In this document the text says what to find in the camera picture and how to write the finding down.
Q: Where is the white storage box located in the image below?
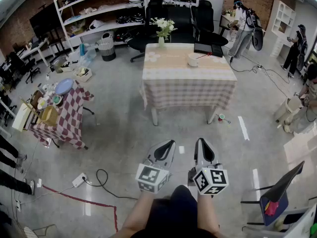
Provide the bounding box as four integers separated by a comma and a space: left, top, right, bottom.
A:
271, 203, 317, 238

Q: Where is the white cup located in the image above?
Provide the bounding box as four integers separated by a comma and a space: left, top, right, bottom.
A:
187, 53, 200, 67

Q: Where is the red thin stick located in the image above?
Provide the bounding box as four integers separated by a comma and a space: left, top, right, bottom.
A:
195, 51, 213, 60

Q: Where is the blue plate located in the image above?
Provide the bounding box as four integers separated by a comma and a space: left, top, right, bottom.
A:
54, 77, 75, 96

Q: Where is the red checkered cloth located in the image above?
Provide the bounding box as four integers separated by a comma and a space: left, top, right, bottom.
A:
29, 79, 95, 150

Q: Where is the black open box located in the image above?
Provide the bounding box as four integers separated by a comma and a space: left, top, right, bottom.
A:
211, 44, 224, 59

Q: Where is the black television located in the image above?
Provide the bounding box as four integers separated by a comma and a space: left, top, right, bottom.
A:
29, 2, 66, 41

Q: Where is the metal pot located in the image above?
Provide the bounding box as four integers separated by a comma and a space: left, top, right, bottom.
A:
50, 56, 68, 74

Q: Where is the wide white shelving unit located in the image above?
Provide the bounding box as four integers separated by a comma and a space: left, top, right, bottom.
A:
51, 0, 147, 53

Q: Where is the black folding chair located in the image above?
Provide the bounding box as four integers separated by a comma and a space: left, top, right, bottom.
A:
240, 160, 306, 233

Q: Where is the person's black clothing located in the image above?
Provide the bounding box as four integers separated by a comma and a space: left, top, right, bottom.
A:
130, 184, 220, 238

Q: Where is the person's left forearm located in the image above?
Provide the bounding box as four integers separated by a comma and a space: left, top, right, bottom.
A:
115, 191, 156, 238

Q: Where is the white trash can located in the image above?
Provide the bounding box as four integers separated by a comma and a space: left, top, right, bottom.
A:
273, 96, 304, 124

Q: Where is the small white desk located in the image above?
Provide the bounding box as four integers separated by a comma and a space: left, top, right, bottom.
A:
219, 13, 239, 42

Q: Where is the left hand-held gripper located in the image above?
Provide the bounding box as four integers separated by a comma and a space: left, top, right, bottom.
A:
135, 140, 177, 194

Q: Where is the person's right forearm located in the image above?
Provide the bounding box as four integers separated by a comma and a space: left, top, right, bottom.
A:
197, 193, 221, 237

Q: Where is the white plastic basket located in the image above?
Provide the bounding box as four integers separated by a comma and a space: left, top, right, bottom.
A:
73, 66, 93, 82

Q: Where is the black office chair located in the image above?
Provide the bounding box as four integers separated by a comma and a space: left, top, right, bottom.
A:
192, 0, 229, 47
127, 0, 164, 63

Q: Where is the large white power strip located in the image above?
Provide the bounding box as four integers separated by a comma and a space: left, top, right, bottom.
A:
72, 172, 89, 189

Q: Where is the thick black cable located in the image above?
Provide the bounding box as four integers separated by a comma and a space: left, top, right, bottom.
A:
85, 169, 138, 201

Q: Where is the white-legged table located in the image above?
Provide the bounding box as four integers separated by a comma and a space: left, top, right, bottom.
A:
150, 105, 216, 127

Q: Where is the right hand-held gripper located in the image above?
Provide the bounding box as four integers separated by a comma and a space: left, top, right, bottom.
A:
187, 138, 229, 196

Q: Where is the white panel with red diamond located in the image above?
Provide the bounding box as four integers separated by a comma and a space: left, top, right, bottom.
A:
200, 0, 225, 22

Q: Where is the white flower bouquet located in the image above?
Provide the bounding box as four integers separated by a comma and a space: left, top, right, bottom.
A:
150, 17, 178, 41

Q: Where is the long white desk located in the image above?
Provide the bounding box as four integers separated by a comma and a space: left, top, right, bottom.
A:
18, 37, 59, 68

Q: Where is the thin black floor cable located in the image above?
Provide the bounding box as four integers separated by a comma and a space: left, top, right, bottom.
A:
229, 55, 291, 84

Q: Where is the cream flat box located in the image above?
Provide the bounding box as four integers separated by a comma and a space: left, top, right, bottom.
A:
11, 103, 33, 133

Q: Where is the black swivel chair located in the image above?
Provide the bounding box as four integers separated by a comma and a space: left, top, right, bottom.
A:
6, 51, 42, 84

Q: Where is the white floor tape strip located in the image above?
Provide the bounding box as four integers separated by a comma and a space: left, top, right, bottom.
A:
237, 116, 250, 141

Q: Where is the grey striped laundry basket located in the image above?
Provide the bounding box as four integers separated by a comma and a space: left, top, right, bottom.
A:
96, 31, 117, 62

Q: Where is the white arched cabinet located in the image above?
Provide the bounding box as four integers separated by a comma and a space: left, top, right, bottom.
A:
263, 0, 297, 57

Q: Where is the red floor tape line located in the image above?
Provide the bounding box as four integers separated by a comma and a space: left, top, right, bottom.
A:
41, 184, 119, 233

